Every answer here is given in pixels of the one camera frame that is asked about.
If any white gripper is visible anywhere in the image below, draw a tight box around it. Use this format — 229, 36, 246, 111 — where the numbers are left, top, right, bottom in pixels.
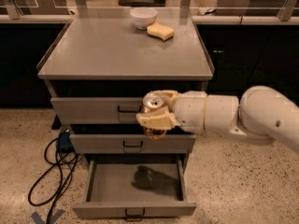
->
135, 90, 207, 133

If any orange soda can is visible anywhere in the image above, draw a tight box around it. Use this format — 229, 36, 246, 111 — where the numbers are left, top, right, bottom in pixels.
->
142, 92, 166, 140

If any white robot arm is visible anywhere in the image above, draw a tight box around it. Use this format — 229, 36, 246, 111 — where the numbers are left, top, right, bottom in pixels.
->
136, 86, 299, 151

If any grey metal drawer cabinet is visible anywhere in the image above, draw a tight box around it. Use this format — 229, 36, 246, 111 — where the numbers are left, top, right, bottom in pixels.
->
36, 7, 216, 173

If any grey bottom drawer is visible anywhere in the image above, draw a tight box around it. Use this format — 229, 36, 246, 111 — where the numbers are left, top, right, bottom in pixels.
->
73, 154, 196, 219

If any grey drawer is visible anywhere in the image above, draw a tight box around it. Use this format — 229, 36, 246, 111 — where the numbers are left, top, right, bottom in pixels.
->
70, 134, 195, 154
51, 97, 144, 124
73, 154, 196, 219

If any grey middle drawer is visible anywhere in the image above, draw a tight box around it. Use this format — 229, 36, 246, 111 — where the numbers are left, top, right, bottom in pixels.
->
70, 134, 195, 154

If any grey top drawer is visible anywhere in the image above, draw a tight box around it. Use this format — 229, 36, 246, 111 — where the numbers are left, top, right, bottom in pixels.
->
51, 97, 144, 124

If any yellow sponge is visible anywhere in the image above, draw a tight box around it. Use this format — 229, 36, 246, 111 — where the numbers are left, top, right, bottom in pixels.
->
147, 22, 175, 41

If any white bowl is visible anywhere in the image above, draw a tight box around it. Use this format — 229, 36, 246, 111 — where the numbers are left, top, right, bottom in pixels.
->
130, 7, 158, 29

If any blue power adapter box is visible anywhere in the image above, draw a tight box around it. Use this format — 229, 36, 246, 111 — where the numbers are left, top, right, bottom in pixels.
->
56, 131, 74, 152

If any black floor cable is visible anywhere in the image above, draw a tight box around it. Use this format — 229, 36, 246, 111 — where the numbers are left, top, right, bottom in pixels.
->
27, 137, 82, 224

